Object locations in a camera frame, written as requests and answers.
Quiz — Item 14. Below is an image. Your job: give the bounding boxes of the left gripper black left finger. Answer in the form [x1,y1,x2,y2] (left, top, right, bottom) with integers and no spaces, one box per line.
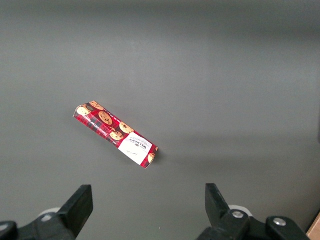
[37,184,94,236]

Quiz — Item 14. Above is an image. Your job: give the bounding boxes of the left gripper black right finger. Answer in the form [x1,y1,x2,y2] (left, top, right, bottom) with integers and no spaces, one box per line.
[204,183,252,229]

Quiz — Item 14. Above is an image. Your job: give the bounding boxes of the red cookie box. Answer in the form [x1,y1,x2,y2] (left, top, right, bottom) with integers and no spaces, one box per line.
[72,100,159,169]

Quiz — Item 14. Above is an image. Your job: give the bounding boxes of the grey table mat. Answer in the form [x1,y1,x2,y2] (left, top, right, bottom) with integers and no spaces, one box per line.
[0,0,320,240]

